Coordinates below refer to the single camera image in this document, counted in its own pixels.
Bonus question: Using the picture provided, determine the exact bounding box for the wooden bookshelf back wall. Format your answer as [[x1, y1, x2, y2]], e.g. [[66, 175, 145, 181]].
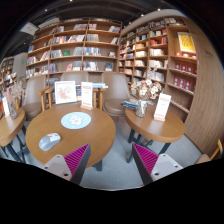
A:
[[26, 18, 122, 80]]

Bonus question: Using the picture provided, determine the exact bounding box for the white red sign on stand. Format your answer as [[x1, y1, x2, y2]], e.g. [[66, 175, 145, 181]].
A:
[[81, 82, 93, 109]]

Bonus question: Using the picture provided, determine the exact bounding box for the beige armchair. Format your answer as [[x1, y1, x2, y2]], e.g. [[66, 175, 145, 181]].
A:
[[22, 76, 46, 120], [101, 71, 133, 118]]

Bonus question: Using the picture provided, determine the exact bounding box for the white sign left table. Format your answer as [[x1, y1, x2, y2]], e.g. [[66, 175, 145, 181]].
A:
[[2, 97, 10, 117]]

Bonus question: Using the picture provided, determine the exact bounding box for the glass vase with dried flowers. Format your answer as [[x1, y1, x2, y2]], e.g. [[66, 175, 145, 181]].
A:
[[131, 79, 162, 118]]

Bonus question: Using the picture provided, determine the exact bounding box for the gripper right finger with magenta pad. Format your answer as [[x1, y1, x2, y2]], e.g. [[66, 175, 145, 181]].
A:
[[132, 143, 182, 185]]

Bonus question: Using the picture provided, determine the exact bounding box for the beige armchair left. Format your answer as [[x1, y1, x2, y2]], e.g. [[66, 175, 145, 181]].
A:
[[22, 76, 46, 120]]

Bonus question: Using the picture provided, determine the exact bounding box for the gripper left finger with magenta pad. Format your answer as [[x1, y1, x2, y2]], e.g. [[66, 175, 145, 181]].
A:
[[43, 144, 91, 185]]

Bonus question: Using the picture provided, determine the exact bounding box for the white red sign right table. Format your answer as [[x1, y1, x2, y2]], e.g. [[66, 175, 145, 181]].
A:
[[154, 93, 171, 121]]

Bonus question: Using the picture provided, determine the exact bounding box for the round wooden table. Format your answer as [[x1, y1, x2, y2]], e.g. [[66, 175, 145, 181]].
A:
[[26, 104, 116, 171], [0, 107, 30, 163], [125, 105, 185, 153]]

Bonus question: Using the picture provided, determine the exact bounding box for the beige armchair right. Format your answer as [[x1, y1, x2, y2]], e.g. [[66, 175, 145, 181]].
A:
[[101, 71, 133, 118]]

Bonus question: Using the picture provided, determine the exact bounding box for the round wooden right table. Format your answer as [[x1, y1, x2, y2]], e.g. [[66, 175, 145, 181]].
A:
[[125, 105, 185, 153]]

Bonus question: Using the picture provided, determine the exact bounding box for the round wooden centre table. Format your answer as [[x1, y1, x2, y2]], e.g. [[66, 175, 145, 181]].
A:
[[26, 104, 116, 171]]

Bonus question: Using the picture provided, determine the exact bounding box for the yellow poster on shelf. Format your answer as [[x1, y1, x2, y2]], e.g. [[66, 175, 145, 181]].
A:
[[178, 32, 195, 53]]

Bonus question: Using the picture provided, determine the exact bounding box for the stack of books on table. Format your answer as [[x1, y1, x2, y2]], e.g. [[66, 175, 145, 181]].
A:
[[121, 101, 137, 110]]

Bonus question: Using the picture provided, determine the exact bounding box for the round wooden left table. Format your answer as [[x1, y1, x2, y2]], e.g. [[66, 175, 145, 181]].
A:
[[0, 107, 30, 163]]

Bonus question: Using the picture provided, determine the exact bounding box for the wooden bookshelf right wall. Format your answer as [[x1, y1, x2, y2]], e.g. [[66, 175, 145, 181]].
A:
[[119, 16, 197, 121]]

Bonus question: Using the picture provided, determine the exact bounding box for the vase with flowers left table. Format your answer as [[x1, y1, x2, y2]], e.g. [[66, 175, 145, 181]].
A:
[[4, 81, 24, 119]]

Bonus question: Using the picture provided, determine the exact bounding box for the framed white picture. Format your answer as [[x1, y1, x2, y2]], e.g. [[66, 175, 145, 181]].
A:
[[55, 81, 77, 104]]

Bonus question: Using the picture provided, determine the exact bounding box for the wooden bookshelf wall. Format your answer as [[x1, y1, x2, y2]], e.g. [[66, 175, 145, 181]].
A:
[[119, 16, 197, 121], [26, 18, 122, 80]]

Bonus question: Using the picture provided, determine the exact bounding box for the wooden chair corner right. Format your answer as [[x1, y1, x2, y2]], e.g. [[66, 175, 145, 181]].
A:
[[196, 140, 224, 164]]

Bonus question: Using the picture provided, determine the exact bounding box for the round light blue mouse pad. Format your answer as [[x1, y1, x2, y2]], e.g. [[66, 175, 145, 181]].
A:
[[61, 112, 91, 130]]

